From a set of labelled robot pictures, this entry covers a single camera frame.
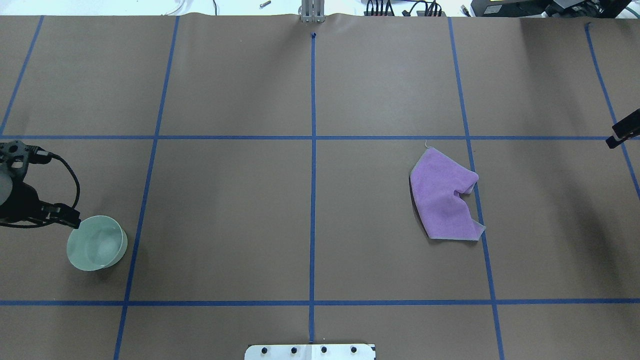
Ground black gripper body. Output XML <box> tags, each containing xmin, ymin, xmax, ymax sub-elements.
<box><xmin>0</xmin><ymin>182</ymin><xmax>51</xmax><ymax>228</ymax></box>

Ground green plastic bowl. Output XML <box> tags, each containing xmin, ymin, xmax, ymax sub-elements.
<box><xmin>66</xmin><ymin>215</ymin><xmax>129</xmax><ymax>272</ymax></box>

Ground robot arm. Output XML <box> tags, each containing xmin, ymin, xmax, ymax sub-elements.
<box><xmin>0</xmin><ymin>172</ymin><xmax>82</xmax><ymax>229</ymax></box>

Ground purple cloth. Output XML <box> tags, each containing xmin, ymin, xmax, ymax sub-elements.
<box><xmin>409</xmin><ymin>146</ymin><xmax>486</xmax><ymax>242</ymax></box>

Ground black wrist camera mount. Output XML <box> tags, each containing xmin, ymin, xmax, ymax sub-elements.
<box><xmin>0</xmin><ymin>140</ymin><xmax>53</xmax><ymax>179</ymax></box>

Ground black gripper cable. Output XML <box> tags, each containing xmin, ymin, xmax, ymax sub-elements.
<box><xmin>30</xmin><ymin>147</ymin><xmax>81</xmax><ymax>228</ymax></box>

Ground white pedestal column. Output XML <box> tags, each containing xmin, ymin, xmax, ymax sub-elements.
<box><xmin>244</xmin><ymin>343</ymin><xmax>377</xmax><ymax>360</ymax></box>

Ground aluminium frame post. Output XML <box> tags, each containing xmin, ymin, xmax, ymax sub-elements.
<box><xmin>298</xmin><ymin>0</ymin><xmax>326</xmax><ymax>24</ymax></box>

